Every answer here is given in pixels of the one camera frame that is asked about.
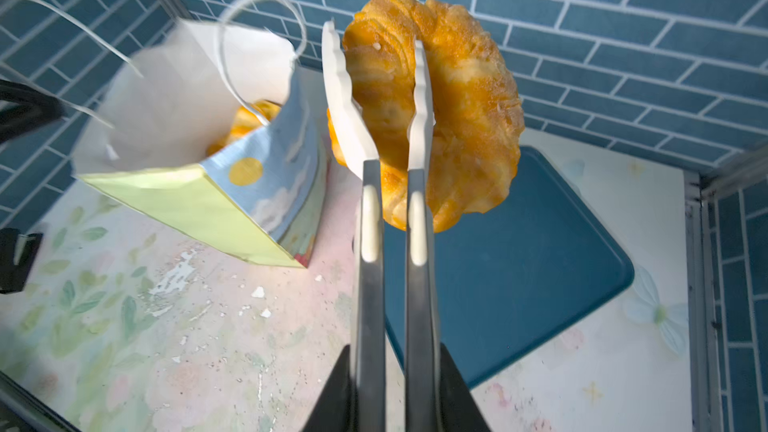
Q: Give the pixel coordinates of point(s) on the white paper gift bag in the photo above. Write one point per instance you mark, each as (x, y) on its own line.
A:
(258, 199)

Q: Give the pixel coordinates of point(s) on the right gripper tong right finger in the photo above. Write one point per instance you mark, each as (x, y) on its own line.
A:
(422, 355)

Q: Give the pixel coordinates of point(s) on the twisted knot bread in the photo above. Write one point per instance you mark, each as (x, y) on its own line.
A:
(477, 110)

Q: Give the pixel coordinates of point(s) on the teal rectangular tray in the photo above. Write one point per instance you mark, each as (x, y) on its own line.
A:
(517, 276)

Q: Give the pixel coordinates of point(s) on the black clip on table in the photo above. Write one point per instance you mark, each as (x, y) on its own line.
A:
(18, 253)

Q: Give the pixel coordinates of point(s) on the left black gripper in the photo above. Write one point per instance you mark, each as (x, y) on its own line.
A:
(26, 110)

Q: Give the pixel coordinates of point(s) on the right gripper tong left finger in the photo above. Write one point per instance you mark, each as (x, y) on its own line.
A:
(367, 348)

